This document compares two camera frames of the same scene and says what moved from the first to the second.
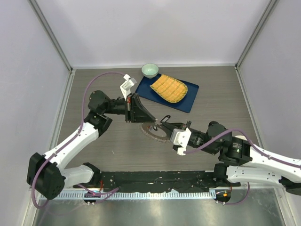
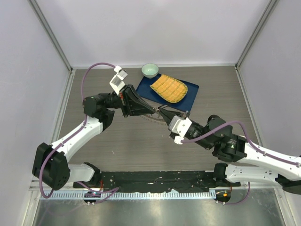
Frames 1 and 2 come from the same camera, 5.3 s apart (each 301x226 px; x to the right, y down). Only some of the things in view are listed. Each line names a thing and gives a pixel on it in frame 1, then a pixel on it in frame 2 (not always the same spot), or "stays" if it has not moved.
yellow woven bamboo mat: [172, 90] stays
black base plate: [158, 181] stays
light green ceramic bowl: [150, 70] stays
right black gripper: [172, 125] → [168, 115]
